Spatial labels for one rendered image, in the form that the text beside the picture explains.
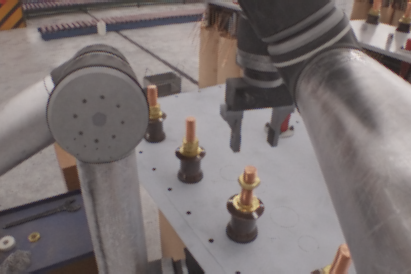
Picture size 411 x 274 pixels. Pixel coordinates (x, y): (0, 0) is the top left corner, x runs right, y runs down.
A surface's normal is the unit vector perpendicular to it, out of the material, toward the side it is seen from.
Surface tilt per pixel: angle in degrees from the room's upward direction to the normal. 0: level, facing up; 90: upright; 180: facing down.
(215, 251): 0
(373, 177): 58
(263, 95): 90
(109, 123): 80
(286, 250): 0
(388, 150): 45
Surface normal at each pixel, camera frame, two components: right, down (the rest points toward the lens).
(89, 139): 0.30, 0.36
